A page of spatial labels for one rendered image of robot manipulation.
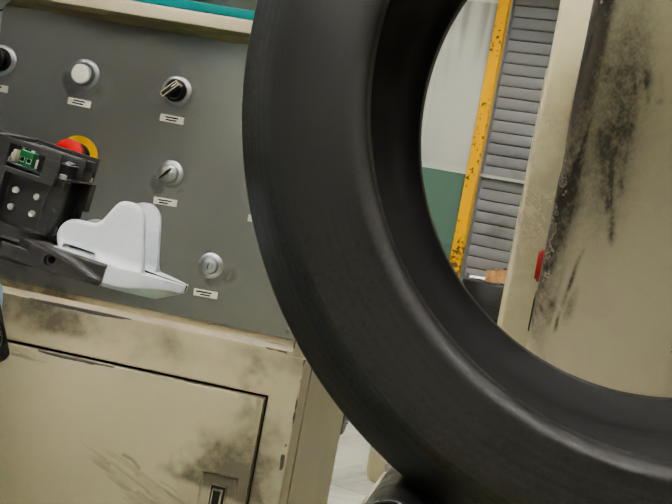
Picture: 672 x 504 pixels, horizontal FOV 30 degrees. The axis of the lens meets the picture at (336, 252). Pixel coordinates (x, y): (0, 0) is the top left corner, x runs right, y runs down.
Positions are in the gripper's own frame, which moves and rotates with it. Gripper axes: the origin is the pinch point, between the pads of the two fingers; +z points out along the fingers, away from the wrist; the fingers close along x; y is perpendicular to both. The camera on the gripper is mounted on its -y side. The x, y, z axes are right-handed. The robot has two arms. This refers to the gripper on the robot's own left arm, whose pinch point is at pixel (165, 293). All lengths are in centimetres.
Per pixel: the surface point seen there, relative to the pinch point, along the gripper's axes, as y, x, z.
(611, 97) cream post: 24.3, 26.2, 24.6
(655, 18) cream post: 31.7, 26.2, 26.0
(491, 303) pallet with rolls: -44, 658, 0
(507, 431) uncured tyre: 0.9, -12.1, 24.8
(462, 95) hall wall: 94, 1021, -93
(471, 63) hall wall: 123, 1020, -94
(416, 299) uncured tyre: 6.3, -12.4, 17.7
